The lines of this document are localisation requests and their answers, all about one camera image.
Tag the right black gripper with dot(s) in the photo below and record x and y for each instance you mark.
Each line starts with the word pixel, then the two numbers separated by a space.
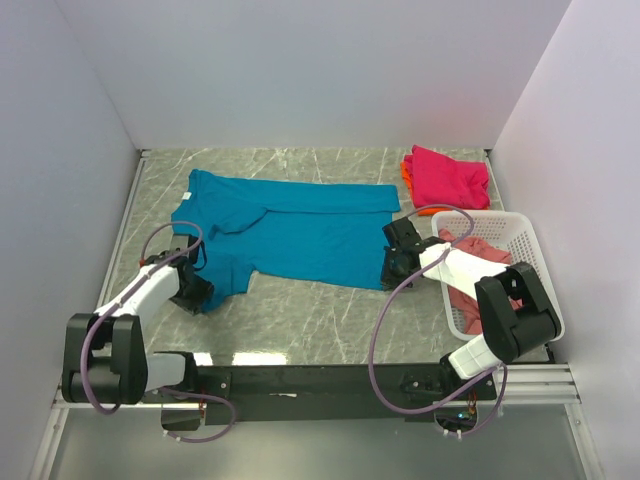
pixel 395 265

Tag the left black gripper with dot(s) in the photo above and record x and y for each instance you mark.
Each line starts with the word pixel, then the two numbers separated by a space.
pixel 195 292

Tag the blue t shirt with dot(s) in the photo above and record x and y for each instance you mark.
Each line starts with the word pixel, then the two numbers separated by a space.
pixel 328 233

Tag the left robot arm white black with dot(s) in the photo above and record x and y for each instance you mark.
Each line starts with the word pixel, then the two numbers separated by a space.
pixel 105 360

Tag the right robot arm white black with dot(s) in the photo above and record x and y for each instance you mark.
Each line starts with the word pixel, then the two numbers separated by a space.
pixel 515 311

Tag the salmon pink t shirt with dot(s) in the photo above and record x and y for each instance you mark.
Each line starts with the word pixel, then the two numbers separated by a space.
pixel 468 262

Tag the orange folded t shirt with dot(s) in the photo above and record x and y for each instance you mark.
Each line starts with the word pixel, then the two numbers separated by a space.
pixel 407 177

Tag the magenta folded t shirt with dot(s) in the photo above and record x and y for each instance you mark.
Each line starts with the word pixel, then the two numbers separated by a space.
pixel 439 179

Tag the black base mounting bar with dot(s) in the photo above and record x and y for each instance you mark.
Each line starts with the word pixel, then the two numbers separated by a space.
pixel 318 392

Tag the white plastic laundry basket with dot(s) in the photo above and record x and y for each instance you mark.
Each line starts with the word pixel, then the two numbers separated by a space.
pixel 507 231

